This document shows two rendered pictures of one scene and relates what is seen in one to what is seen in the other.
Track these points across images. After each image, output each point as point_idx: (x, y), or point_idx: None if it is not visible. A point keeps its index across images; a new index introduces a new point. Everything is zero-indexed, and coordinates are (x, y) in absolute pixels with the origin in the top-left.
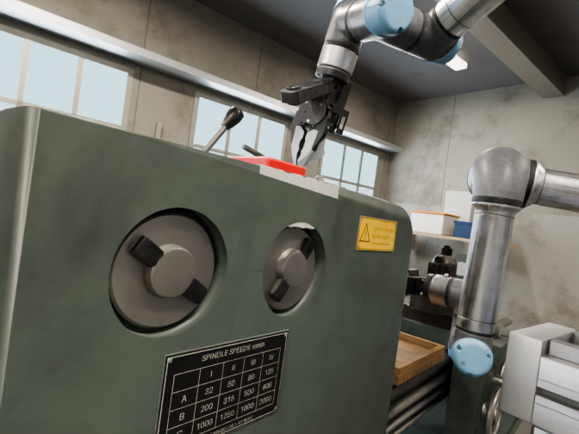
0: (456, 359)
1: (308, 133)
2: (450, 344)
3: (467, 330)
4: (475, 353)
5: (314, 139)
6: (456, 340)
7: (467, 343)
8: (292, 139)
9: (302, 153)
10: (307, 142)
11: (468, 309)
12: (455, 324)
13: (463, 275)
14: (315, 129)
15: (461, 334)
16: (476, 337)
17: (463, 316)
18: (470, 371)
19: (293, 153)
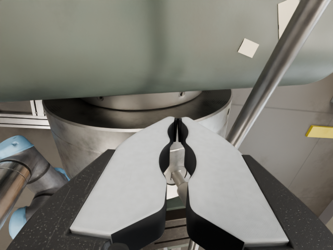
0: (19, 137)
1: (155, 206)
2: (63, 176)
3: (8, 160)
4: (2, 146)
5: (95, 180)
6: (25, 154)
7: (5, 149)
8: (249, 165)
9: (157, 133)
10: (146, 165)
11: (0, 174)
12: (55, 189)
13: (2, 207)
14: (95, 237)
15: (16, 157)
16: (2, 159)
17: (8, 169)
18: (11, 137)
19: (206, 129)
